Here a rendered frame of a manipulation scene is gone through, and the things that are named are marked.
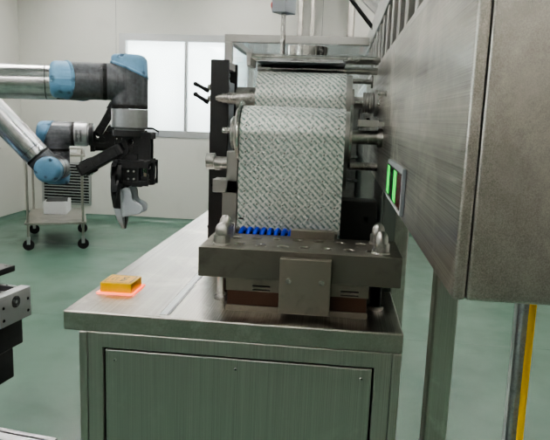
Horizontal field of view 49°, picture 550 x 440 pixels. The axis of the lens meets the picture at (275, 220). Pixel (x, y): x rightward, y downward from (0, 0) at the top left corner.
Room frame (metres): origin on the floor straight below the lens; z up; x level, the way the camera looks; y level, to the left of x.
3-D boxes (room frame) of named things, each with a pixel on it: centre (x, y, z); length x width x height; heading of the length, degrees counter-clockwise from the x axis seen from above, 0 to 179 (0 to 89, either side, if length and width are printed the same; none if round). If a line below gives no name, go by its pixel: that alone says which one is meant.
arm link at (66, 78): (1.26, 0.42, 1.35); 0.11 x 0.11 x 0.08; 16
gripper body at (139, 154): (1.27, 0.31, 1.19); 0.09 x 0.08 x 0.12; 84
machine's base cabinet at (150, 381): (2.34, -0.06, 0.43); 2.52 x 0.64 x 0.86; 174
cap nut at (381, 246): (1.16, -0.21, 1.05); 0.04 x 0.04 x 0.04
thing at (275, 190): (1.34, -0.03, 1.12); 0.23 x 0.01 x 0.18; 84
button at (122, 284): (1.28, 0.33, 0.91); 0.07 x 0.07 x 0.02; 84
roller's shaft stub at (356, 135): (1.39, -0.20, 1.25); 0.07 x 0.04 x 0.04; 84
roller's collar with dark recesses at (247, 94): (1.66, 0.09, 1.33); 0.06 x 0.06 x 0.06; 84
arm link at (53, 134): (1.87, 0.69, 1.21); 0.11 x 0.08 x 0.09; 101
